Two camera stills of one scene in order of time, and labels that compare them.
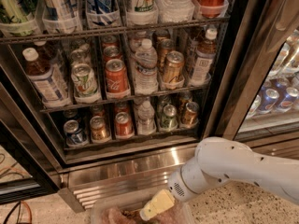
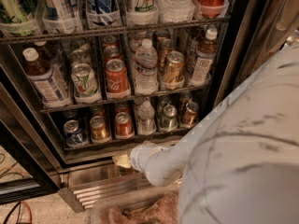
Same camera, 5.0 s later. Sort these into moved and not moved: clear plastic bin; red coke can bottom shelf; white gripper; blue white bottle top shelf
Moved: white gripper
Not moved: blue white bottle top shelf; red coke can bottom shelf; clear plastic bin
